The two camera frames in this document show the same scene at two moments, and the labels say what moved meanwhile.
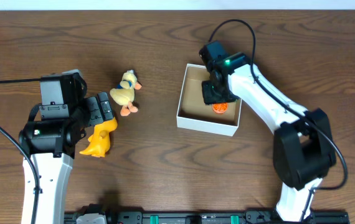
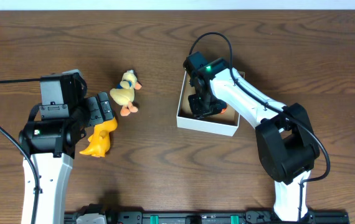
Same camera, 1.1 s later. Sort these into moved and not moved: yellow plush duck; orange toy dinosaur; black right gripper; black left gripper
Moved: black right gripper
Not moved: orange toy dinosaur; yellow plush duck; black left gripper
